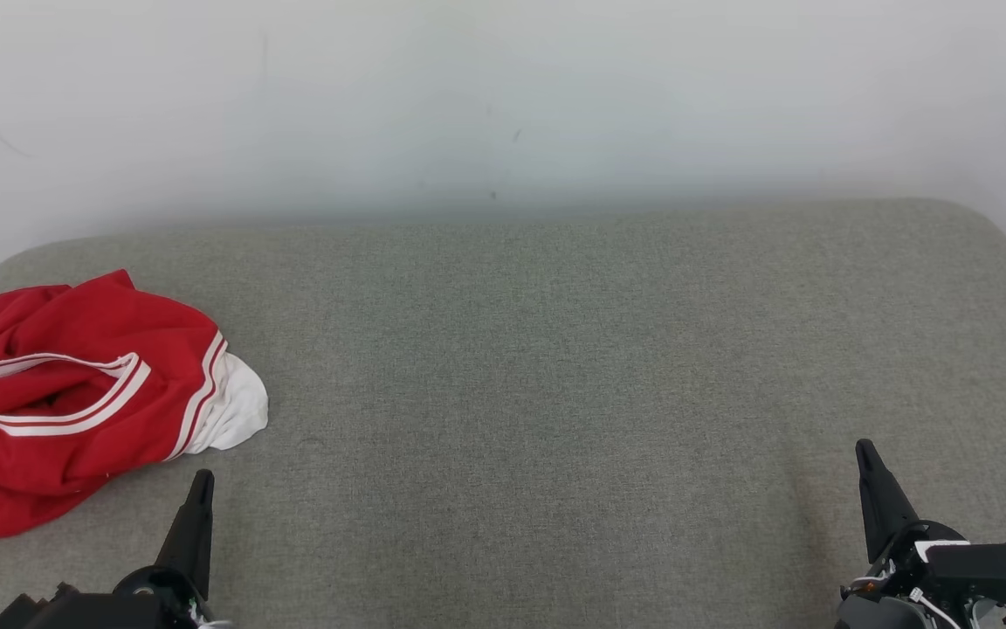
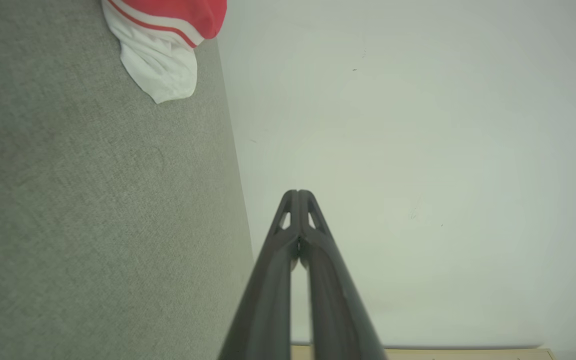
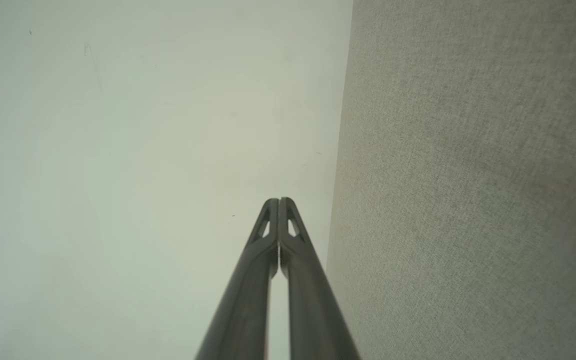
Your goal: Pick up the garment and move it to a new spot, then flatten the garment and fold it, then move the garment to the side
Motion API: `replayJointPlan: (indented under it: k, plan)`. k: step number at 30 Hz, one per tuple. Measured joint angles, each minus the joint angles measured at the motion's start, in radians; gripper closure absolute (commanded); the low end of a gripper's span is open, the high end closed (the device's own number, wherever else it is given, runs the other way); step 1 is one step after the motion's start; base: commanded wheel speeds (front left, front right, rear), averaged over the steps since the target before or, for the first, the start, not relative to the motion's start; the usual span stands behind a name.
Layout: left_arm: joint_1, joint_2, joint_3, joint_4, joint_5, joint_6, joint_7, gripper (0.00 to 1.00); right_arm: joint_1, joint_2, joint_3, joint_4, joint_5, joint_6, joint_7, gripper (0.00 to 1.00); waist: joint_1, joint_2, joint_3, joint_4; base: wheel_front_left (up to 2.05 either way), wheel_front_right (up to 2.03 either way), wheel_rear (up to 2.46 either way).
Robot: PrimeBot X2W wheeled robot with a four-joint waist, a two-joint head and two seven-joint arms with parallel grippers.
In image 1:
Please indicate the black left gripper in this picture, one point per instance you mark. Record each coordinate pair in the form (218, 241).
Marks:
(110, 611)

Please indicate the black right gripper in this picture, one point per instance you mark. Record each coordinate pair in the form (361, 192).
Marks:
(900, 559)

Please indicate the red shorts with white bands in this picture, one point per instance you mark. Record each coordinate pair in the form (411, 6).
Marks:
(5, 502)

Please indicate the red jersey with white tee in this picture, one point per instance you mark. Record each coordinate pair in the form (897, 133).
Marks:
(75, 332)

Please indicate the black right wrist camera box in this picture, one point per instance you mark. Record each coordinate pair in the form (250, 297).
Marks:
(992, 572)

